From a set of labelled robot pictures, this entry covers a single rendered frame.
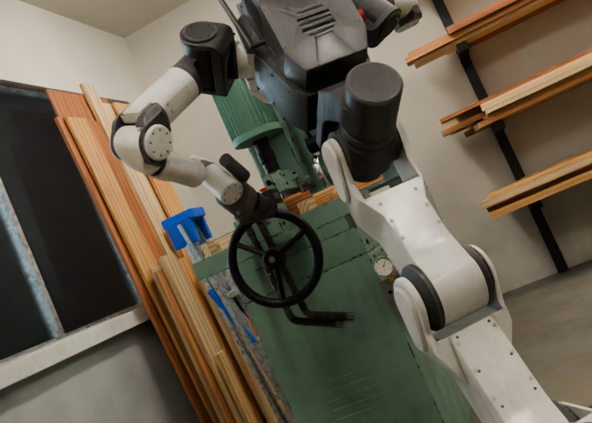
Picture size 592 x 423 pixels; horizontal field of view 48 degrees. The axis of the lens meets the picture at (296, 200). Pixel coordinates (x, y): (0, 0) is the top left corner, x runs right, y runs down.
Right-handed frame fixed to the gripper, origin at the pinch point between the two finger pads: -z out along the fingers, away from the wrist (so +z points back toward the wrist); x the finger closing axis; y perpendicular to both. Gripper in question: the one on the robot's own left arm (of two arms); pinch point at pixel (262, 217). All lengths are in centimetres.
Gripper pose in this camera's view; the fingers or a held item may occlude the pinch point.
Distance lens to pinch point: 184.5
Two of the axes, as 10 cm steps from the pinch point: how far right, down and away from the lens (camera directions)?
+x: 8.9, -2.4, -3.8
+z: -4.5, -4.1, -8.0
